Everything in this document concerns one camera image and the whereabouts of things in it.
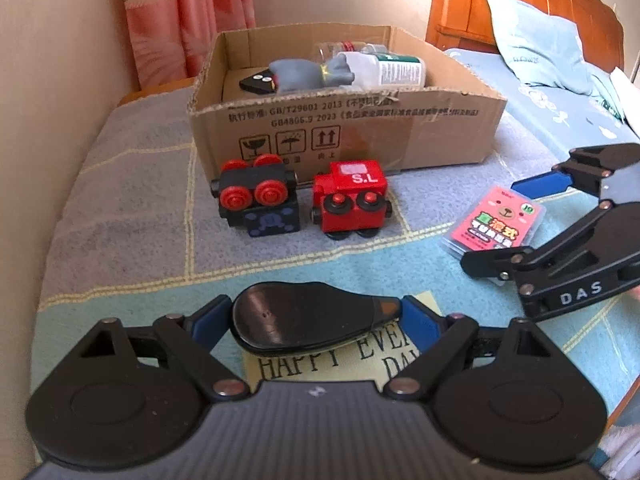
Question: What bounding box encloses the grey and teal checked mat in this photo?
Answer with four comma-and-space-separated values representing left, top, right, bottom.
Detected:
37, 87, 640, 411

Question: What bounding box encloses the black glossy oval object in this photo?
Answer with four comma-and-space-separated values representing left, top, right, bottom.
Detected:
231, 282, 402, 353

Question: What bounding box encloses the black toy train car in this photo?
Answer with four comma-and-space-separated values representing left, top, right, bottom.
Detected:
210, 154, 301, 237

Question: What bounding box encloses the black remote control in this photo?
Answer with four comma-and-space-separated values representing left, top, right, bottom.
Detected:
239, 72, 275, 95

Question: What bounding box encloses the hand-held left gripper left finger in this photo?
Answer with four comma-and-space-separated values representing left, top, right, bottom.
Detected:
75, 295, 251, 403

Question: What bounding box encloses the grey toy elephant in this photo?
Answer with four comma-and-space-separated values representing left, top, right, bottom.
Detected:
269, 52, 356, 96

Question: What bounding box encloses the light blue floral pillow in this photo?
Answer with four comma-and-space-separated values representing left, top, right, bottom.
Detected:
482, 0, 598, 88

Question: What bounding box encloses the pink card case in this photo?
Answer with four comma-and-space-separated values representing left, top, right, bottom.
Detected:
441, 186, 543, 288

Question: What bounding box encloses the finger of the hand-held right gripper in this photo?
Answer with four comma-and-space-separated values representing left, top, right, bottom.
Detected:
512, 142, 640, 202
460, 200, 640, 319

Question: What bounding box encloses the white cloth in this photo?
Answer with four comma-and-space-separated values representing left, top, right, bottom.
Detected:
610, 67, 640, 136

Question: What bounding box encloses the clear bottle of yellow capsules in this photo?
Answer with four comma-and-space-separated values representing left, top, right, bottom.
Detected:
314, 40, 371, 61

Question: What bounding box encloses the brown cardboard box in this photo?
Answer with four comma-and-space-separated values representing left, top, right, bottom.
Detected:
187, 25, 508, 191

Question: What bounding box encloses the white bottle with green label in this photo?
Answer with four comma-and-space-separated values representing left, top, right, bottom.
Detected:
335, 51, 427, 88

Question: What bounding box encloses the red toy train car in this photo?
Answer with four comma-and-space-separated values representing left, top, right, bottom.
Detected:
311, 161, 392, 241

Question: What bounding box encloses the wooden bed headboard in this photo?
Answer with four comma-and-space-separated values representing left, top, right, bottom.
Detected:
425, 0, 626, 71

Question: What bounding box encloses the pink patterned curtain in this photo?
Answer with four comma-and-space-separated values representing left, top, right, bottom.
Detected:
119, 0, 257, 88

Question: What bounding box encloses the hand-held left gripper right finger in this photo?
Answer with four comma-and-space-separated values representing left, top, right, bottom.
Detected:
382, 295, 568, 403

